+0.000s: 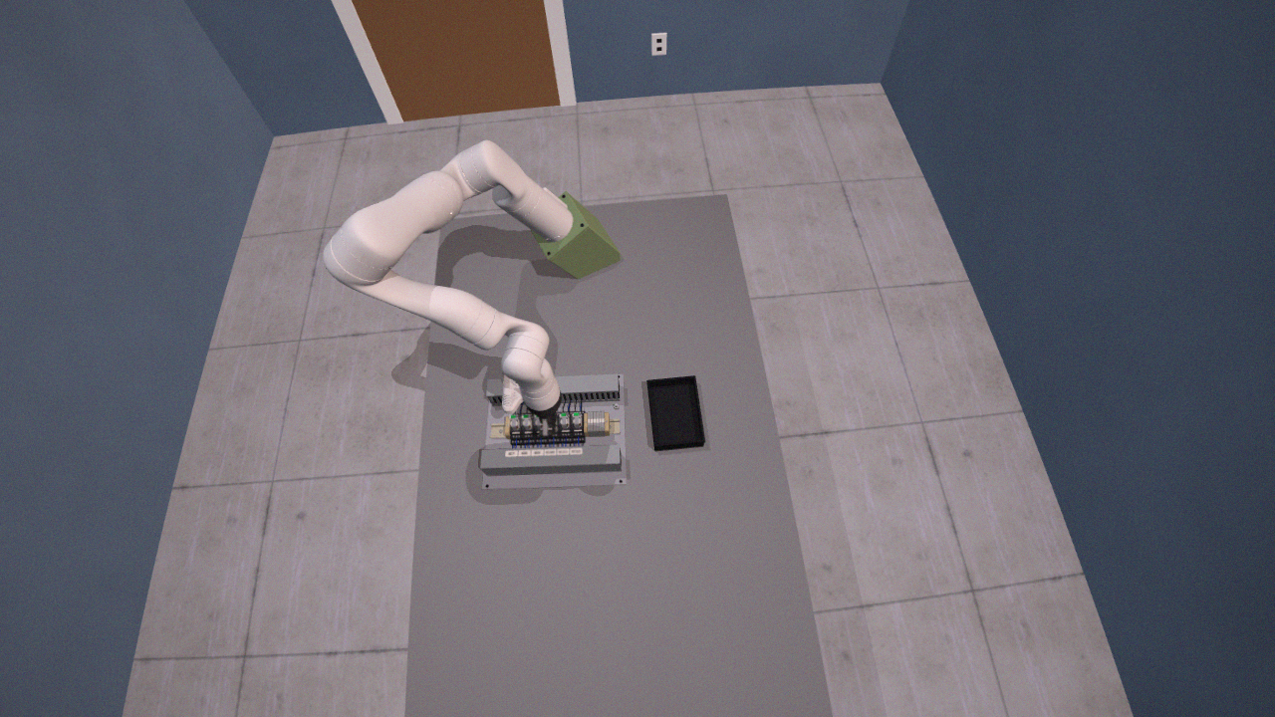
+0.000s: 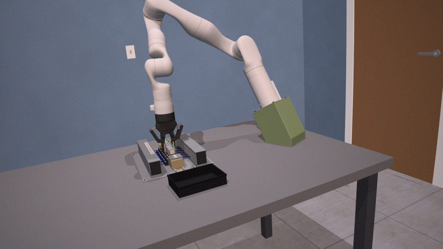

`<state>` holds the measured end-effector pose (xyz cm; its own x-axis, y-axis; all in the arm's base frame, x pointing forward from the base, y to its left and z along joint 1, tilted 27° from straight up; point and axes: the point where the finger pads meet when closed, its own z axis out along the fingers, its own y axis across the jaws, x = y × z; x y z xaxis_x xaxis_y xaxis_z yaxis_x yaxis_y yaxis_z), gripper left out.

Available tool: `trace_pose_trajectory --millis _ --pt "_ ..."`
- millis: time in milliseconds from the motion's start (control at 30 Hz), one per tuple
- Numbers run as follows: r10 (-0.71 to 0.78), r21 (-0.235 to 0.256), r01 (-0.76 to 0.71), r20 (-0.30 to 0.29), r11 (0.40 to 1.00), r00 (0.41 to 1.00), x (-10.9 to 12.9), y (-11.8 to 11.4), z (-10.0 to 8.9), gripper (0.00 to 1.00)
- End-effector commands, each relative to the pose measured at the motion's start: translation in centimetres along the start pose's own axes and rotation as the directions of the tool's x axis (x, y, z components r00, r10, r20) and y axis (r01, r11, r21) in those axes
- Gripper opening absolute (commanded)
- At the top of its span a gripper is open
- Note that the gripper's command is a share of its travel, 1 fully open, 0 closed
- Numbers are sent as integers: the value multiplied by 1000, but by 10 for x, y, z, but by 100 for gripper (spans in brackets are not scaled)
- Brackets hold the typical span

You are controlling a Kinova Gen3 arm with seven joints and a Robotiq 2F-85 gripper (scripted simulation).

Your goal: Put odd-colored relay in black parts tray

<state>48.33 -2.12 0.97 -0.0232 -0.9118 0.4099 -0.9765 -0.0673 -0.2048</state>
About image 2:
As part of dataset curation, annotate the black rectangular tray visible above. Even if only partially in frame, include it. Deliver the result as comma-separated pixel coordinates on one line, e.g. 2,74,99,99
167,163,226,198

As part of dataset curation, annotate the grey relay panel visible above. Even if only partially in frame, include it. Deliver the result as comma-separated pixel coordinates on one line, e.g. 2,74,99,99
132,132,216,182

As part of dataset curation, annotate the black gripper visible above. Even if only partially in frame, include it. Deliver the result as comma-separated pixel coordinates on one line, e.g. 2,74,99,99
150,112,183,152

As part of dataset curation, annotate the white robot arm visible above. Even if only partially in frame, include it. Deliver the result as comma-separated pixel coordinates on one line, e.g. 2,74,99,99
143,0,281,114

